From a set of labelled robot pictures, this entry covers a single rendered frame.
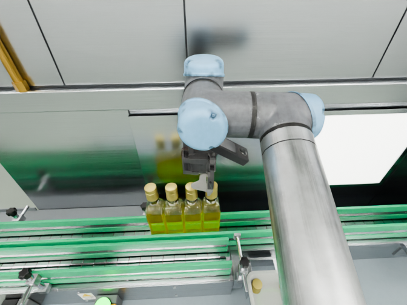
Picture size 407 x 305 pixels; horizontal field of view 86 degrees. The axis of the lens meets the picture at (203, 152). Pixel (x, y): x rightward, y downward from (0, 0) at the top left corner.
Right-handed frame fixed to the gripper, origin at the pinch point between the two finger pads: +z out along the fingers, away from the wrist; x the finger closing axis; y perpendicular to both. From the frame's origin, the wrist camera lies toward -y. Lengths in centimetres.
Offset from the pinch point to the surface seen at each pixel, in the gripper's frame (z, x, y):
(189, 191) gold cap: -0.5, 2.2, 6.1
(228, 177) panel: 9.1, -12.5, -6.2
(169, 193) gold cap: 0.0, 2.7, 11.6
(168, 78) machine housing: -25.8, -14.3, 11.7
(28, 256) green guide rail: 24, 11, 59
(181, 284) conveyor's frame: 27.8, 16.1, 8.4
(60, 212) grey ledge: 28, -9, 60
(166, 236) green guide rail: 19.1, 5.3, 14.0
